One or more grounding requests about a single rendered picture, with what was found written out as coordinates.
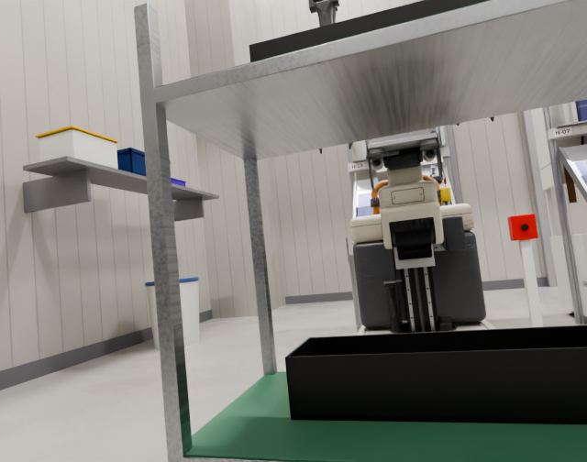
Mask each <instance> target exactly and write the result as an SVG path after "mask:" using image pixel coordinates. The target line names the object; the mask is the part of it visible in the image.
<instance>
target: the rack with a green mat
mask: <svg viewBox="0 0 587 462"><path fill-rule="evenodd" d="M134 18H135V31H136V43H137V55H138V78H139V91H140V93H139V94H140V106H141V115H142V127H143V140H144V152H145V164H146V176H147V188H148V201H149V213H150V236H151V248H152V261H153V273H154V285H155V297H156V310H157V322H158V334H159V346H160V358H161V382H162V394H163V406H164V419H165V431H166V443H167V455H168V457H167V458H168V462H587V424H550V423H436V422H379V421H321V420H291V414H290V403H289V394H288V385H287V376H286V371H278V372H277V363H276V354H275V344H274V334H273V325H272V315H271V297H270V288H269V278H268V269H267V259H266V250H265V240H264V231H263V222H262V211H261V202H260V185H259V174H258V165H257V160H263V159H268V158H273V157H279V156H283V155H288V154H294V153H298V152H304V151H308V150H314V149H322V148H328V147H333V146H338V145H343V144H348V143H353V142H358V141H363V140H368V139H374V138H382V137H388V136H392V135H398V134H403V133H408V132H413V131H417V130H423V129H428V128H433V127H443V126H447V125H452V124H458V123H462V122H468V121H472V120H478V119H483V118H487V117H493V116H502V115H507V114H512V113H517V112H522V111H527V110H532V109H538V108H542V107H547V106H553V105H562V104H566V103H572V102H577V101H581V100H587V0H488V1H484V2H480V3H477V4H474V5H467V6H464V7H460V8H456V9H453V10H449V11H446V12H442V13H438V14H434V15H432V16H425V17H421V18H418V19H415V20H411V21H407V22H404V23H400V24H396V25H393V26H389V27H383V28H379V29H375V30H373V31H369V32H365V33H361V34H358V35H354V36H351V37H347V38H341V39H337V40H334V41H330V42H327V43H323V44H319V45H315V46H313V47H309V48H305V49H299V50H295V51H292V52H288V53H284V54H281V55H277V56H273V57H270V58H267V59H263V60H256V61H254V62H250V63H246V64H242V65H239V66H235V67H232V68H228V69H224V70H221V71H214V72H211V73H208V74H204V75H200V76H196V77H193V78H190V79H186V80H182V81H178V82H173V83H169V84H165V85H163V78H162V66H161V44H160V32H159V21H158V12H157V11H156V10H155V9H154V8H153V7H152V6H151V5H150V4H148V3H145V4H142V5H137V6H135V7H134ZM166 120H167V121H169V122H171V123H173V124H175V125H176V126H178V127H181V128H183V129H185V130H187V131H189V132H190V133H192V134H194V135H196V136H198V137H200V138H202V139H204V140H206V141H208V142H210V143H212V144H214V145H215V146H217V147H219V148H221V149H223V150H225V151H227V152H229V153H231V154H233V155H235V156H237V157H239V158H241V159H242V160H243V164H244V173H245V183H246V193H247V203H248V212H249V231H250V241H251V251H252V260H253V270H254V280H255V290H256V299H257V309H258V318H259V329H260V347H261V357H262V366H263V377H261V378H260V379H259V380H258V381H256V382H255V383H254V384H253V385H252V386H250V387H249V388H248V389H247V390H246V391H244V392H243V393H242V394H241V395H240V396H238V397H237V398H236V399H235V400H234V401H233V402H231V403H230V404H229V405H228V406H227V407H226V408H225V409H224V410H222V411H221V412H220V413H219V414H217V415H216V416H215V417H214V418H213V419H211V420H210V421H209V422H208V423H206V424H205V425H204V426H203V427H202V428H200V429H199V430H198V431H197V432H196V433H194V434H193V435H192V432H191V420H190V409H189V397H188V386H187V374H186V363H185V351H184V340H183V318H182V306H181V294H180V283H179V271H178V260H177V248H176V237H175V226H174V214H173V203H172V181H171V169H170V158H169V147H168V135H167V124H166Z"/></svg>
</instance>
